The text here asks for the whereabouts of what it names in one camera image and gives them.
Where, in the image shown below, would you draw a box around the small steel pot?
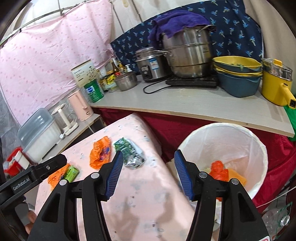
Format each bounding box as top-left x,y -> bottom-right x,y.
114,71 -> 138,91

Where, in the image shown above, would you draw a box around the orange plastic bag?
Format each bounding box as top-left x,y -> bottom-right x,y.
210,160 -> 230,180

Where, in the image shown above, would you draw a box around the grey wooden counter board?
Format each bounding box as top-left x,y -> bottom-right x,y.
90,78 -> 296,139

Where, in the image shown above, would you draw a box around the yellow label jar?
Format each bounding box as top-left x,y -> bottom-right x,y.
105,74 -> 117,92

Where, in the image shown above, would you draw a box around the navy printed cloth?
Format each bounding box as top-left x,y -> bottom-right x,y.
110,0 -> 264,77

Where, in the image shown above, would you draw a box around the red plastic container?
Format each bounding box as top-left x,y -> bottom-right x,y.
4,147 -> 25,175

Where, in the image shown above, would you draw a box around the steel rice cooker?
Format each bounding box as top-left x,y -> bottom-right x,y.
134,47 -> 167,82

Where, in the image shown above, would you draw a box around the person's left hand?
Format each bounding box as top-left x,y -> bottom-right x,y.
24,211 -> 37,235

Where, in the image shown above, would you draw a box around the dark red cloth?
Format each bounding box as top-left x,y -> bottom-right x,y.
95,107 -> 296,214

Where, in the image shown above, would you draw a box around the white plastic holder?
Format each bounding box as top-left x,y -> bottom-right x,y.
14,151 -> 30,169

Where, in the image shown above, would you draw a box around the green foil snack packet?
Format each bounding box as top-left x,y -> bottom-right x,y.
113,137 -> 147,170

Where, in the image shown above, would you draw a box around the glass kettle with white base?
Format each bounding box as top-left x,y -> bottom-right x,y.
51,104 -> 79,136

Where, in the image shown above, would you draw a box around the orange waffle cloth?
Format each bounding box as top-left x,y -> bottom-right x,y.
225,169 -> 247,185

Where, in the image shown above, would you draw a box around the pink dotted curtain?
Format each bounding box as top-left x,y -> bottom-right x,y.
0,0 -> 116,126

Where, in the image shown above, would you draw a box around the green plastic bag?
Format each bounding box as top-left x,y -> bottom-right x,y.
283,104 -> 296,142

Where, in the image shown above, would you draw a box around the white lined trash bin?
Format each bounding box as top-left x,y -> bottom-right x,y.
177,123 -> 269,232

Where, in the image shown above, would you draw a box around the pink electric kettle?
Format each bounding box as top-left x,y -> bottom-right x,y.
67,90 -> 94,122

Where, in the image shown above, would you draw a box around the black power cable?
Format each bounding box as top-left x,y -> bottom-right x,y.
143,81 -> 172,95

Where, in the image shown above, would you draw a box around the pink printed tablecloth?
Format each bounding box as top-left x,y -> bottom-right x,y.
35,113 -> 201,241

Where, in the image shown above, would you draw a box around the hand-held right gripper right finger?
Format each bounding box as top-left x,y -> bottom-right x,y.
174,149 -> 270,241

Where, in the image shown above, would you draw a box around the large steel steamer pot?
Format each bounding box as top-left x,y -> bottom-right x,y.
154,25 -> 216,78

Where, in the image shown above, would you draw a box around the stacked blue yellow basins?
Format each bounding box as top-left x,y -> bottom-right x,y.
212,56 -> 264,98

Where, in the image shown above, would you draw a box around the beige cardboard box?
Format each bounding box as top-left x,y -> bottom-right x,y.
71,60 -> 100,88

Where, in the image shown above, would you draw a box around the yellow electric pot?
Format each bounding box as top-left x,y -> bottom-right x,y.
261,58 -> 296,107

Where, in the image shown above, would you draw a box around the green tin can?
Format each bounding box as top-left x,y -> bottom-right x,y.
83,79 -> 105,103

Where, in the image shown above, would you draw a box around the white box with clear lid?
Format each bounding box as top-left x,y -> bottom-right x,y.
17,108 -> 62,163

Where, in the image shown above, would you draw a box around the brown sauce bottle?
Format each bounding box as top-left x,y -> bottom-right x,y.
112,58 -> 121,75

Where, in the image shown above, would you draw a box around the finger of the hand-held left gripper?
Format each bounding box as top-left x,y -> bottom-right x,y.
29,154 -> 67,184

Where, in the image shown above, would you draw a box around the purple towel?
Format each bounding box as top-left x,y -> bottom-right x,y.
148,10 -> 217,42

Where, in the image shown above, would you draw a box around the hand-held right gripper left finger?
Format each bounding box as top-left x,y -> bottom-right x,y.
28,150 -> 124,241

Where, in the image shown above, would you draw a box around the clear plastic bottle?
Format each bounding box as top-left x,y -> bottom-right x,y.
262,203 -> 292,232

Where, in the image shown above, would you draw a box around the black induction cooktop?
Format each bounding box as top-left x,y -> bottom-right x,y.
165,75 -> 219,89

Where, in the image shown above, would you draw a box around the orange snack wrapper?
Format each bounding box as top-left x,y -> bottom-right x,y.
90,136 -> 113,169
48,164 -> 71,187

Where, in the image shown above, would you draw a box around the small green packet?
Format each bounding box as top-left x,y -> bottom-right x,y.
63,165 -> 80,182

